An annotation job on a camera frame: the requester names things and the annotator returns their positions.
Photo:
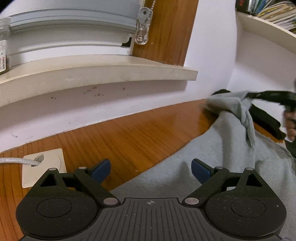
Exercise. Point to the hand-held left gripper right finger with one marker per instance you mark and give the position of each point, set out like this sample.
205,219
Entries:
200,169

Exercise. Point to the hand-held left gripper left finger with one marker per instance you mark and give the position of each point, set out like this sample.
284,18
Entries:
101,170

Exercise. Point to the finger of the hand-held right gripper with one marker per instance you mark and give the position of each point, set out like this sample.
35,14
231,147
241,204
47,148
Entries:
261,95

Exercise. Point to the grey printed t-shirt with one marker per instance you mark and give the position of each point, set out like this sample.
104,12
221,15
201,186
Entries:
208,150

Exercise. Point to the person's right hand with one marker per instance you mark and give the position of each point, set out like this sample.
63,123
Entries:
291,125

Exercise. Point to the black knit cloth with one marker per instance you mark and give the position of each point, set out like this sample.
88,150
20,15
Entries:
266,118

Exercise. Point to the row of books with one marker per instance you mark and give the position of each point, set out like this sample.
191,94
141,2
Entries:
272,11

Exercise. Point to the cream window sill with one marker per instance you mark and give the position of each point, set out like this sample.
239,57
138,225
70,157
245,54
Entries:
92,71

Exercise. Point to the clear plastic blind pull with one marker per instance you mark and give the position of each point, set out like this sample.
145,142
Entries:
142,32

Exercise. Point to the glass jar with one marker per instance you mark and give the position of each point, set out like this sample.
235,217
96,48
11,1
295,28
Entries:
4,46

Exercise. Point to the grey window blind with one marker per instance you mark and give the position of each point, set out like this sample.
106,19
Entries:
69,14

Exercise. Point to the white wall shelf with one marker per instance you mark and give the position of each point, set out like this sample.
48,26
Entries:
266,27

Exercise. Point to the wooden window frame post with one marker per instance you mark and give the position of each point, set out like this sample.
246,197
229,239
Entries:
171,30

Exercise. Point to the white window frame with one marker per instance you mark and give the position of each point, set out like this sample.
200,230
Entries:
69,44

